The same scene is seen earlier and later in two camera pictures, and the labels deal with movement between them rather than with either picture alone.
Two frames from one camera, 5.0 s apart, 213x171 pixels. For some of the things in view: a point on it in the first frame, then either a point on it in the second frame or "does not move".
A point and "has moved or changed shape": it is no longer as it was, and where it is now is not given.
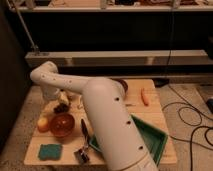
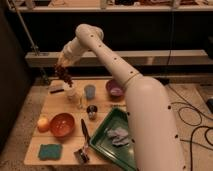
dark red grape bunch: [61, 108] has moved or changed shape
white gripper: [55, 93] -> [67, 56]
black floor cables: [196, 125] does not move
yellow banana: [80, 105] does not move
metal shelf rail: [122, 58] does not move
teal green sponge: [50, 152] does not move
